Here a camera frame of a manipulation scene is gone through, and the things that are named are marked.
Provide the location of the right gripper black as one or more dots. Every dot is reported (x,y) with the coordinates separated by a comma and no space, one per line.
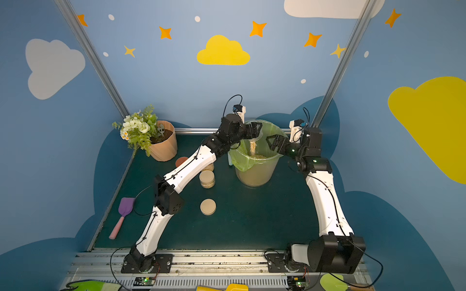
(280,145)

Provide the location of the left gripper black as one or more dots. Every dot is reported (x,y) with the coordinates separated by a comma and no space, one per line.
(250,130)

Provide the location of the beige jar lid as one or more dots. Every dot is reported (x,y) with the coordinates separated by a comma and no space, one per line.
(208,207)

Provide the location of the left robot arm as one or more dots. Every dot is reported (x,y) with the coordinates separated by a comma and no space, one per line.
(168,202)

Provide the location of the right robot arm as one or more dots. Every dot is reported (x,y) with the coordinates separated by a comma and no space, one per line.
(337,249)

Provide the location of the oatmeal pile in bin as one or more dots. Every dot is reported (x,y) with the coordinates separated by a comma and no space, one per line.
(258,150)

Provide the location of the red lid oatmeal jar right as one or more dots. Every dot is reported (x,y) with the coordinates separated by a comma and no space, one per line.
(210,167)

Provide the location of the red lid oatmeal jar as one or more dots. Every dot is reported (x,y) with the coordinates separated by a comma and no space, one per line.
(180,161)
(210,167)

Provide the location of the beige lid oatmeal jar rear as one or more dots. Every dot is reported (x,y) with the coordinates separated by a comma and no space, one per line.
(207,179)

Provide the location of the red lid oatmeal jar left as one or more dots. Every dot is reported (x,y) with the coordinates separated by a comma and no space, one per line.
(180,161)

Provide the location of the mesh bin green bag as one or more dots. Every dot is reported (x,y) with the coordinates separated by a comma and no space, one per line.
(255,172)

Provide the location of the terracotta flower pot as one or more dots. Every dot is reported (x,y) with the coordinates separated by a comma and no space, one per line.
(167,149)

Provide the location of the white flowers green plant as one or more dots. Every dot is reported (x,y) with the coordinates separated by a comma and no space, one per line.
(141,130)

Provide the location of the right controller board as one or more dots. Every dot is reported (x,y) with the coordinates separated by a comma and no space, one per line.
(296,283)

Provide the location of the controller board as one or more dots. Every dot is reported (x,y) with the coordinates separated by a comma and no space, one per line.
(296,283)
(144,282)

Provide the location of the purple pink toy spatula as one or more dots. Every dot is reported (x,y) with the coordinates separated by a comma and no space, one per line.
(125,208)

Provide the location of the left controller board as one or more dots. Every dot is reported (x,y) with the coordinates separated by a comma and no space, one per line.
(144,282)

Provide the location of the green toy tool left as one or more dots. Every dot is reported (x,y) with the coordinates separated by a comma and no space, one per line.
(91,285)

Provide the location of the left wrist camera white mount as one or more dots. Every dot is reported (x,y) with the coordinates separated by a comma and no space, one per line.
(240,110)

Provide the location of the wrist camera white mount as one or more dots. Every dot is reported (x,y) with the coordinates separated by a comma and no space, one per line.
(296,127)
(240,110)

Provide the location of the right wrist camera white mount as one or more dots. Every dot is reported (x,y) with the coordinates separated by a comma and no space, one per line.
(296,127)

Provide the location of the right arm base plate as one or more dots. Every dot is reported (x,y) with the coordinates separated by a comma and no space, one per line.
(282,263)

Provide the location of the aluminium front rail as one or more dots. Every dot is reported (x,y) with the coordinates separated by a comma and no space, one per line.
(200,270)

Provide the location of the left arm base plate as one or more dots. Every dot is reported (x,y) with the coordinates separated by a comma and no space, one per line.
(164,262)

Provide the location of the green toy spatula wooden handle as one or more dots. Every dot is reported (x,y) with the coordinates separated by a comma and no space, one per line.
(331,282)

